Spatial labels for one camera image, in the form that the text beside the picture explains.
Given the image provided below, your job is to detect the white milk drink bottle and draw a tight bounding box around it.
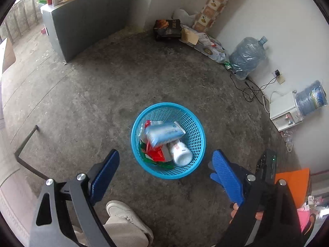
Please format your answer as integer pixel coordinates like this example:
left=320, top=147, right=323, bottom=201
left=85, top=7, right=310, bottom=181
left=167, top=139, right=193, bottom=167

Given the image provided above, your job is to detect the red packet wrapper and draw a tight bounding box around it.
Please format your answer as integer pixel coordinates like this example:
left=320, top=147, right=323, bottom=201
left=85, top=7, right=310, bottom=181
left=144, top=120, right=165, bottom=162

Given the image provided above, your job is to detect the green chip bag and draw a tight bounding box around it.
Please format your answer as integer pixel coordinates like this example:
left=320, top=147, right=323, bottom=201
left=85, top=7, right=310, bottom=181
left=139, top=142, right=174, bottom=170

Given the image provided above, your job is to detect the right hand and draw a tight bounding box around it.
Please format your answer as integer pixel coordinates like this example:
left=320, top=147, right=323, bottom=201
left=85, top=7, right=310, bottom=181
left=229, top=202, right=264, bottom=225

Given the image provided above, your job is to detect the white shoe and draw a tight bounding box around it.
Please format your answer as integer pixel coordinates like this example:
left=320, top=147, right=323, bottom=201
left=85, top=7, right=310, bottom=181
left=104, top=200, right=154, bottom=246

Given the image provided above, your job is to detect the orange folder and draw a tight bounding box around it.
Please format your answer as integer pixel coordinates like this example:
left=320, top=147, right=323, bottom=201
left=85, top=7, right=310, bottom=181
left=275, top=168, right=311, bottom=208

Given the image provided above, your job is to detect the blue plastic mesh basket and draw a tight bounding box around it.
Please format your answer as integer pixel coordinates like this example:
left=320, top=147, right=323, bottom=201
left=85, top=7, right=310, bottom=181
left=131, top=103, right=206, bottom=179

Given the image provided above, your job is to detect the white water dispenser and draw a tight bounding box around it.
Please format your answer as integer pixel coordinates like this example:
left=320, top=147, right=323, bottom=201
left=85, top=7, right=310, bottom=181
left=269, top=91, right=303, bottom=132

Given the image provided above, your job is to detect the floral tablecloth table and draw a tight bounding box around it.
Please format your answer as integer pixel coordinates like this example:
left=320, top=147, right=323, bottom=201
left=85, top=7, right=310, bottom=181
left=1, top=122, right=37, bottom=246

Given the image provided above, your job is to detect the large blue water jug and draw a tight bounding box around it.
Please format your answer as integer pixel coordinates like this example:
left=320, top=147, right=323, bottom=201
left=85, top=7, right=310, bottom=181
left=229, top=36, right=268, bottom=80

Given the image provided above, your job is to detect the plastic bag pile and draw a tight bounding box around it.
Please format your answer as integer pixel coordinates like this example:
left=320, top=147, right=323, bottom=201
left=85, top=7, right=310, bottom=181
left=180, top=24, right=229, bottom=64

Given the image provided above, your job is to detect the black snack bag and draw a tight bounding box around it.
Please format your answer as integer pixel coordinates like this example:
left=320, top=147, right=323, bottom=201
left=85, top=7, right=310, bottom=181
left=153, top=19, right=182, bottom=41

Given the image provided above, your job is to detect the grey cabinet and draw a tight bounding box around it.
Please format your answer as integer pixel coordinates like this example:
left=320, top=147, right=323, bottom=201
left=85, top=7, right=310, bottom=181
left=40, top=0, right=131, bottom=63

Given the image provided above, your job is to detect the metal window railing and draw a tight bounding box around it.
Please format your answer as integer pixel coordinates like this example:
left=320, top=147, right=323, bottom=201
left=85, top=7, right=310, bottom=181
left=0, top=0, right=42, bottom=44

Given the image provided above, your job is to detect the tile pattern board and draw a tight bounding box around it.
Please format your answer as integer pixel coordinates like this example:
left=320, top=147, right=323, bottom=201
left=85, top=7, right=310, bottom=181
left=192, top=0, right=230, bottom=32

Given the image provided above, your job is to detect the black power cable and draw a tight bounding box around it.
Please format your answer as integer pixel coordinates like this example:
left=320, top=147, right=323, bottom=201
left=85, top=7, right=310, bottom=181
left=228, top=69, right=282, bottom=103

